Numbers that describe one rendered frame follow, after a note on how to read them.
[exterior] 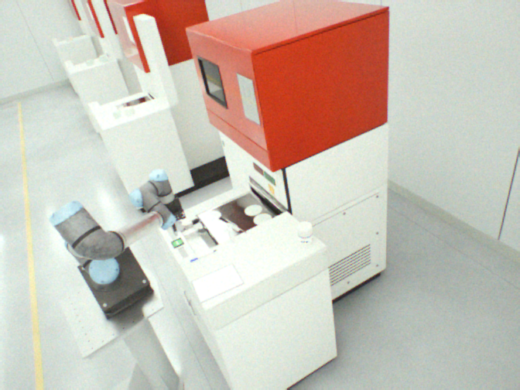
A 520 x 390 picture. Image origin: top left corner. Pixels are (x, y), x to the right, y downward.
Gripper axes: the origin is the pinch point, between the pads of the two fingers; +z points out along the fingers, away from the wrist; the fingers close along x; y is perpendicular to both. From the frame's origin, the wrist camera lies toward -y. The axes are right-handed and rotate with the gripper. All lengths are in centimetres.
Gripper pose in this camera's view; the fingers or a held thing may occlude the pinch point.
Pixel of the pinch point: (175, 234)
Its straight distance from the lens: 202.1
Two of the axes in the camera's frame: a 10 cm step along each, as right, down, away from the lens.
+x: -4.9, -4.3, 7.6
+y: 8.6, -4.0, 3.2
